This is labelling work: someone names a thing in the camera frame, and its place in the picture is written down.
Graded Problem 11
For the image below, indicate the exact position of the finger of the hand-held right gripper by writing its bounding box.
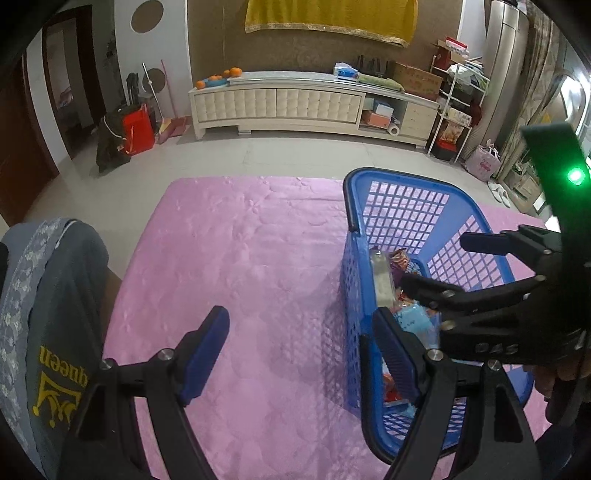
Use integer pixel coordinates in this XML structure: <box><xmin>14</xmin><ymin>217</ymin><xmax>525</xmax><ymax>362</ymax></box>
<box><xmin>460</xmin><ymin>225</ymin><xmax>564</xmax><ymax>278</ymax></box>
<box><xmin>401</xmin><ymin>273</ymin><xmax>548</xmax><ymax>324</ymax></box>

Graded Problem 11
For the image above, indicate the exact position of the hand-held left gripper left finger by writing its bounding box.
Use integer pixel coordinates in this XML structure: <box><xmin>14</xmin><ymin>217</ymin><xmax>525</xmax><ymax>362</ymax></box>
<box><xmin>58</xmin><ymin>305</ymin><xmax>230</xmax><ymax>480</ymax></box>

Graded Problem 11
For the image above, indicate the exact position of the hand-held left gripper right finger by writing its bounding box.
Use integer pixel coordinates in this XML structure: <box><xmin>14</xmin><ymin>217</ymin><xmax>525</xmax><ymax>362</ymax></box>
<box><xmin>372</xmin><ymin>307</ymin><xmax>543</xmax><ymax>480</ymax></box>

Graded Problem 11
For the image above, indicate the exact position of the red snack packet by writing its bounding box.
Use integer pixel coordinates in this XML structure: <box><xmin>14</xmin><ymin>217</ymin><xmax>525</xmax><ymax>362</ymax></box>
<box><xmin>381</xmin><ymin>360</ymin><xmax>416</xmax><ymax>407</ymax></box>

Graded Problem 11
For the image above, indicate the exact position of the blue plastic basket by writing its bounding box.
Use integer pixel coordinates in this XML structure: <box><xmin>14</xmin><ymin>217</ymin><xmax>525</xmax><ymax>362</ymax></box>
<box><xmin>341</xmin><ymin>167</ymin><xmax>536</xmax><ymax>464</ymax></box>

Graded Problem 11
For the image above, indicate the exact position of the person's right hand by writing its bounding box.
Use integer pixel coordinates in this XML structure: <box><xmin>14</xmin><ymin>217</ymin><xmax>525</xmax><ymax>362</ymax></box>
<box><xmin>534</xmin><ymin>364</ymin><xmax>563</xmax><ymax>400</ymax></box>

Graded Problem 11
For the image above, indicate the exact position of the pair of white slippers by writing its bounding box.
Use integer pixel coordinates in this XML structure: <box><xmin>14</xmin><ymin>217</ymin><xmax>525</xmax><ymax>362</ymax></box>
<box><xmin>488</xmin><ymin>182</ymin><xmax>512</xmax><ymax>208</ymax></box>

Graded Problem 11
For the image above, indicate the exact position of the pink plastic bag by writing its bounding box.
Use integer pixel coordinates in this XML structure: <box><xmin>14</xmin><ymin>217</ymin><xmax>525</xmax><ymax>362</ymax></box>
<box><xmin>464</xmin><ymin>145</ymin><xmax>502</xmax><ymax>181</ymax></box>

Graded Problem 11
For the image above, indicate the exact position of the pink tablecloth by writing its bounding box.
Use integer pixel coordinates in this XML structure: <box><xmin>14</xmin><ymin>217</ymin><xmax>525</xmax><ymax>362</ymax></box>
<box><xmin>102</xmin><ymin>178</ymin><xmax>561</xmax><ymax>480</ymax></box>

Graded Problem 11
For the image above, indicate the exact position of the white metal shelf rack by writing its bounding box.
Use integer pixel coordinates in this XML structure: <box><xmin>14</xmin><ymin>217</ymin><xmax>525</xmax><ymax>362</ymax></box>
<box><xmin>427</xmin><ymin>58</ymin><xmax>490</xmax><ymax>162</ymax></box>

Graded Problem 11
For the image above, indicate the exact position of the patterned curtain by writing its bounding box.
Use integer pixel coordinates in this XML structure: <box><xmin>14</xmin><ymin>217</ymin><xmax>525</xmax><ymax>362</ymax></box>
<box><xmin>499</xmin><ymin>4</ymin><xmax>561</xmax><ymax>185</ymax></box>

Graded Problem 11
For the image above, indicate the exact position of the cardboard box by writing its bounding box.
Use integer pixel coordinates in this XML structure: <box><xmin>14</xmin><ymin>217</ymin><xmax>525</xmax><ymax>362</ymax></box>
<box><xmin>392</xmin><ymin>62</ymin><xmax>444</xmax><ymax>100</ymax></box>

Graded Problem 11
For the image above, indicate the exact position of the standing air conditioner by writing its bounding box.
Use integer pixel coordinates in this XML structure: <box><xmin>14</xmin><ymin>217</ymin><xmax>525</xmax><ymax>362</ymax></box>
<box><xmin>480</xmin><ymin>0</ymin><xmax>529</xmax><ymax>153</ymax></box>

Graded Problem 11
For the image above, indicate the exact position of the red and white box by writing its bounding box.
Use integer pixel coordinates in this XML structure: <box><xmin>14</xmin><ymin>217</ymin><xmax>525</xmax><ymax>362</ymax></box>
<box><xmin>431</xmin><ymin>38</ymin><xmax>469</xmax><ymax>70</ymax></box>

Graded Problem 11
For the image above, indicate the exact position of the green folded cushion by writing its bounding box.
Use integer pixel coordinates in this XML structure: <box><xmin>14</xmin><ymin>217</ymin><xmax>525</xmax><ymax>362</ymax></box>
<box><xmin>358</xmin><ymin>74</ymin><xmax>404</xmax><ymax>92</ymax></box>

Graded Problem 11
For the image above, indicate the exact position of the black router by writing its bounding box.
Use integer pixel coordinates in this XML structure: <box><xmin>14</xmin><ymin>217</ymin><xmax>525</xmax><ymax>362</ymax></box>
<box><xmin>356</xmin><ymin>54</ymin><xmax>394</xmax><ymax>75</ymax></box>

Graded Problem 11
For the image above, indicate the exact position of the black bag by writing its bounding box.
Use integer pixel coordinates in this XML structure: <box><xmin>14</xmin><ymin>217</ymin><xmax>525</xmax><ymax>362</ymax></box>
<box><xmin>96</xmin><ymin>104</ymin><xmax>134</xmax><ymax>174</ymax></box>

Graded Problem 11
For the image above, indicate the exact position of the pink broom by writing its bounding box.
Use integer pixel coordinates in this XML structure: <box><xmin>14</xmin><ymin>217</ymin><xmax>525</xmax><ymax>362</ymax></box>
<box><xmin>159</xmin><ymin>60</ymin><xmax>190</xmax><ymax>144</ymax></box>

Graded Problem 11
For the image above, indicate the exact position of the red bag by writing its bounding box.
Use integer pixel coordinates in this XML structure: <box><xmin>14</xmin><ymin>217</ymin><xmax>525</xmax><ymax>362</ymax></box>
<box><xmin>122</xmin><ymin>104</ymin><xmax>155</xmax><ymax>155</ymax></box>

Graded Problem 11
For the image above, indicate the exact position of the cream television cabinet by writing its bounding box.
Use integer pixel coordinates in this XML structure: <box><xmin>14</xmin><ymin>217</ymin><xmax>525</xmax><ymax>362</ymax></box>
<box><xmin>188</xmin><ymin>71</ymin><xmax>441</xmax><ymax>148</ymax></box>

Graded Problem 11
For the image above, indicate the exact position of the white mop pole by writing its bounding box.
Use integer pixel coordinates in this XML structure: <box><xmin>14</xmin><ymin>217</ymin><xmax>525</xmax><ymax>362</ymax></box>
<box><xmin>142</xmin><ymin>64</ymin><xmax>163</xmax><ymax>134</ymax></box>

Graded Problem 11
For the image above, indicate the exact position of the yellow wall cloth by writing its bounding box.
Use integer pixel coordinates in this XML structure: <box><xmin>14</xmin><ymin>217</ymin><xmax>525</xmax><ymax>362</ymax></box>
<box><xmin>245</xmin><ymin>0</ymin><xmax>419</xmax><ymax>47</ymax></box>

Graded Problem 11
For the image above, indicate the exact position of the dark wooden door frame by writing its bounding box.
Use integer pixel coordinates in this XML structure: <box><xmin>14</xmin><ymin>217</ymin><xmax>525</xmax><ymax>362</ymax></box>
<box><xmin>41</xmin><ymin>4</ymin><xmax>108</xmax><ymax>161</ymax></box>

